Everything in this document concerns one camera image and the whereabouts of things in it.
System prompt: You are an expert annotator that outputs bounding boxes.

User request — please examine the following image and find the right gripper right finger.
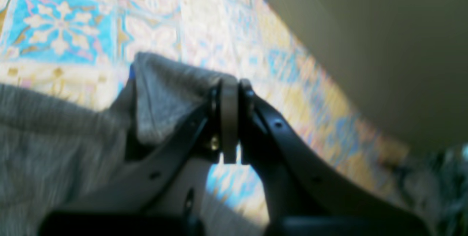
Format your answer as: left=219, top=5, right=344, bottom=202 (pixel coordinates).
left=239, top=79, right=430, bottom=236

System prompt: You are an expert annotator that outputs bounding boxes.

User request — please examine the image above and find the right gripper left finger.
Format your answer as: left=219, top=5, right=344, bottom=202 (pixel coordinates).
left=39, top=79, right=239, bottom=236

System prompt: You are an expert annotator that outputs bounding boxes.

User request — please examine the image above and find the grey t-shirt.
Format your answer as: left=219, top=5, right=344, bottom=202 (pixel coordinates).
left=0, top=51, right=264, bottom=236

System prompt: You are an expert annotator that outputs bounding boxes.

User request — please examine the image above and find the patterned tablecloth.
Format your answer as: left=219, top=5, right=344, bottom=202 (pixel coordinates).
left=1, top=0, right=404, bottom=206

